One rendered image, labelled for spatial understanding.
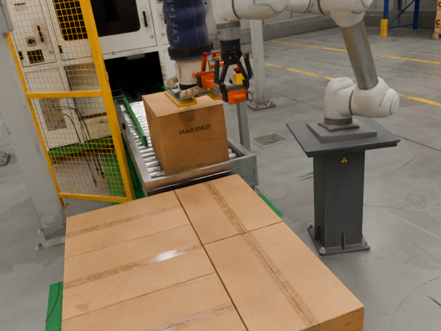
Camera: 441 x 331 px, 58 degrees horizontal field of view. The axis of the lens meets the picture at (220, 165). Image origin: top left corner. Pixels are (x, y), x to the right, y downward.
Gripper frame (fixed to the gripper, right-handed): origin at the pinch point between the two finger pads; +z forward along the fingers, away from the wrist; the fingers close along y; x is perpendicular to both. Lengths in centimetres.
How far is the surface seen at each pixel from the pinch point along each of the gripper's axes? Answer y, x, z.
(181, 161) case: 13, -73, 55
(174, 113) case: 12, -74, 24
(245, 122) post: -48, -121, 56
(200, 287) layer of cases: 31, 26, 65
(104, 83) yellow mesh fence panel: 45, -141, 12
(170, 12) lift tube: 9, -53, -30
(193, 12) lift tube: 0, -49, -29
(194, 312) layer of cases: 37, 37, 65
